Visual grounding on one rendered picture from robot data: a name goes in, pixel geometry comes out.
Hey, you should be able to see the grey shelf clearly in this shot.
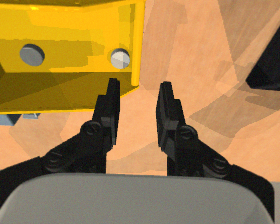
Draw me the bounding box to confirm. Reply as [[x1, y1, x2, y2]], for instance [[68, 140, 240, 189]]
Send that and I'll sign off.
[[0, 113, 40, 126]]

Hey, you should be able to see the grey steel disc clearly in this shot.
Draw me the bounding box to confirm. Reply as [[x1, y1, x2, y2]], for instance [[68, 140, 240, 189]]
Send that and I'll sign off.
[[19, 44, 45, 66], [111, 48, 130, 69]]

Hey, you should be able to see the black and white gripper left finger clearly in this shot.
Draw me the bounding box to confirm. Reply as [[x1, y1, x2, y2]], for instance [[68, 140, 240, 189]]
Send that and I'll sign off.
[[0, 78, 120, 208]]

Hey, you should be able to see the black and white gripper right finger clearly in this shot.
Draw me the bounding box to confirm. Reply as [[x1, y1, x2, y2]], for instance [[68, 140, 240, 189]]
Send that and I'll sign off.
[[156, 81, 275, 224]]

